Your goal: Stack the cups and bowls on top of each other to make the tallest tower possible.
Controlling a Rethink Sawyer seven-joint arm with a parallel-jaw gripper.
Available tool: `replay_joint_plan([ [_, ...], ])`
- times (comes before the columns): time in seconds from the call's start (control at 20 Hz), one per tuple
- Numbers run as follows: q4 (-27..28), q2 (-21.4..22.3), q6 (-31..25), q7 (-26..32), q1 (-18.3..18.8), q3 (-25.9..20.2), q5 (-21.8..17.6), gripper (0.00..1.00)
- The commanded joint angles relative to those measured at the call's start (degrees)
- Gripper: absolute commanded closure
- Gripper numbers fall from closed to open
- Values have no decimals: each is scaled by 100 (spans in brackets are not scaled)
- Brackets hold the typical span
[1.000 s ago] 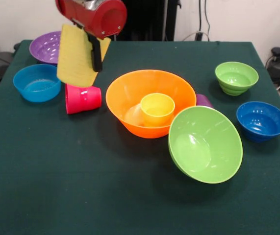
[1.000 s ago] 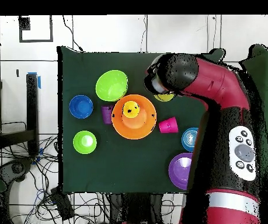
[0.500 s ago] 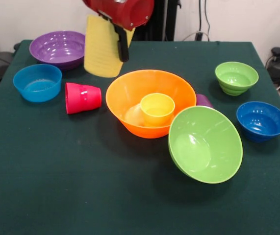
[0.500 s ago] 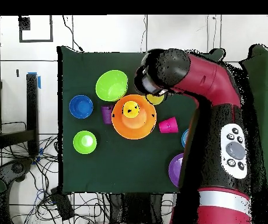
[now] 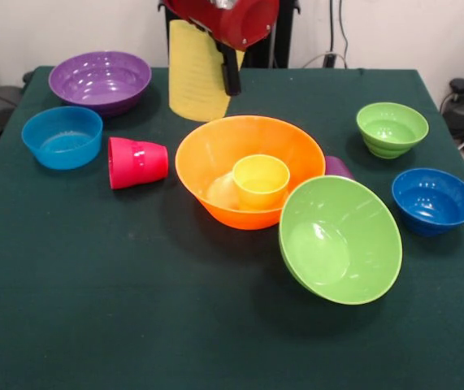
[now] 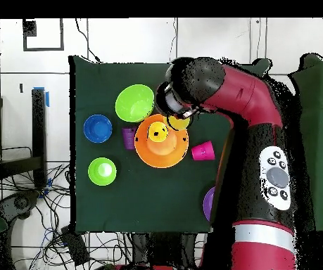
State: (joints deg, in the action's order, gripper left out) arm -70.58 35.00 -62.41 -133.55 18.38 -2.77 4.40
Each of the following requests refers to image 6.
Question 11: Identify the yellow cup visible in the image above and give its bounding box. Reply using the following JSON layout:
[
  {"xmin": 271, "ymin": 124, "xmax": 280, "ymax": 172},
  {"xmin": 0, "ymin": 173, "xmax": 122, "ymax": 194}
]
[{"xmin": 147, "ymin": 121, "xmax": 170, "ymax": 143}]

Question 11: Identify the large orange bowl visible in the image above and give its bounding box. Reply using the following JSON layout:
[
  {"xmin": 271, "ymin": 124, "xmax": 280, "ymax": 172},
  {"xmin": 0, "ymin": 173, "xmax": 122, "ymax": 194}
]
[{"xmin": 134, "ymin": 113, "xmax": 190, "ymax": 169}]

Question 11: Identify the translucent yellow-green cup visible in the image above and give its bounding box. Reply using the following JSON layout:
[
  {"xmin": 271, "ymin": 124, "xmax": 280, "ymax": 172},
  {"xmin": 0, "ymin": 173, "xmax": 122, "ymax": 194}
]
[{"xmin": 165, "ymin": 113, "xmax": 192, "ymax": 132}]

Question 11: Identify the purple cup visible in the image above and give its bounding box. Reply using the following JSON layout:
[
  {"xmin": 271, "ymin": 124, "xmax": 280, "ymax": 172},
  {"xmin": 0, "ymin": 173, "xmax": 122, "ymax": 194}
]
[{"xmin": 121, "ymin": 126, "xmax": 139, "ymax": 150}]

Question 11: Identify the red cup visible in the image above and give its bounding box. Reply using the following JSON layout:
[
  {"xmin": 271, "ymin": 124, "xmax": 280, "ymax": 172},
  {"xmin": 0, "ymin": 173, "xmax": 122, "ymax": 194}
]
[{"xmin": 191, "ymin": 140, "xmax": 216, "ymax": 162}]

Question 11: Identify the large green bowl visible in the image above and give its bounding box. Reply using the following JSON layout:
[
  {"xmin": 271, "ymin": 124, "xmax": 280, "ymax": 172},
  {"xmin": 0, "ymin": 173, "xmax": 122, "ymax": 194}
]
[{"xmin": 115, "ymin": 84, "xmax": 156, "ymax": 123}]

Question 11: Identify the small green bowl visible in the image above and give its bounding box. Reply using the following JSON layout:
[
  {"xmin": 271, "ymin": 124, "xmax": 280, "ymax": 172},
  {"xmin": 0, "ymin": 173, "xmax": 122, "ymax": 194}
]
[{"xmin": 87, "ymin": 157, "xmax": 118, "ymax": 187}]

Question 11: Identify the dark blue bowl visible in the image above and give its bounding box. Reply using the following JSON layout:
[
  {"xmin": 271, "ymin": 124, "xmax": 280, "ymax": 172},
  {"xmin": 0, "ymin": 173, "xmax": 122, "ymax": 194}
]
[{"xmin": 82, "ymin": 114, "xmax": 113, "ymax": 144}]

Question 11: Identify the large purple bowl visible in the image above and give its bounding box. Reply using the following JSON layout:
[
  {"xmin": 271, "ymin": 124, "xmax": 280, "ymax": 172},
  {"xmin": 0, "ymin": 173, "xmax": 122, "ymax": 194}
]
[{"xmin": 202, "ymin": 186, "xmax": 216, "ymax": 223}]

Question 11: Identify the dark green table cloth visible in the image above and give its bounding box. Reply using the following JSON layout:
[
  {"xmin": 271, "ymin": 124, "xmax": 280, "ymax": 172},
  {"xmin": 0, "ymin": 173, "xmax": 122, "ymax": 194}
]
[{"xmin": 68, "ymin": 55, "xmax": 272, "ymax": 235}]

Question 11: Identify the black power brick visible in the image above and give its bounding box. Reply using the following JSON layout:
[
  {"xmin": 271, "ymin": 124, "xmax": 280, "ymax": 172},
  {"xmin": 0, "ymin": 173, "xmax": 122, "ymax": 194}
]
[{"xmin": 61, "ymin": 225, "xmax": 91, "ymax": 267}]

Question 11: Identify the black wheeled base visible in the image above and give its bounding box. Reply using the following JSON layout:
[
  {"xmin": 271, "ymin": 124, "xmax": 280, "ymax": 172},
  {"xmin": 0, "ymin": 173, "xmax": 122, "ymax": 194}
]
[{"xmin": 0, "ymin": 191, "xmax": 42, "ymax": 224}]

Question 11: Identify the bundle of floor cables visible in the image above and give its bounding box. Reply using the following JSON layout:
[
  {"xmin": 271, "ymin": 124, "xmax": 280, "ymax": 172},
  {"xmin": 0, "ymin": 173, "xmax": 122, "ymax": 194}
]
[{"xmin": 0, "ymin": 146, "xmax": 134, "ymax": 270}]

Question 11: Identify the black post with blue tape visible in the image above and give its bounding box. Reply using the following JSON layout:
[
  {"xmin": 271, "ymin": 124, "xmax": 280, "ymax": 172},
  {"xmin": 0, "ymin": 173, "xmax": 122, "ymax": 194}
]
[{"xmin": 31, "ymin": 86, "xmax": 50, "ymax": 188}]

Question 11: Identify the thin black floor cable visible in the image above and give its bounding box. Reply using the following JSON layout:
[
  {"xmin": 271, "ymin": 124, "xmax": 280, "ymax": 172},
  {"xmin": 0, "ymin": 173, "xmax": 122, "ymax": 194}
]
[{"xmin": 75, "ymin": 18, "xmax": 102, "ymax": 63}]

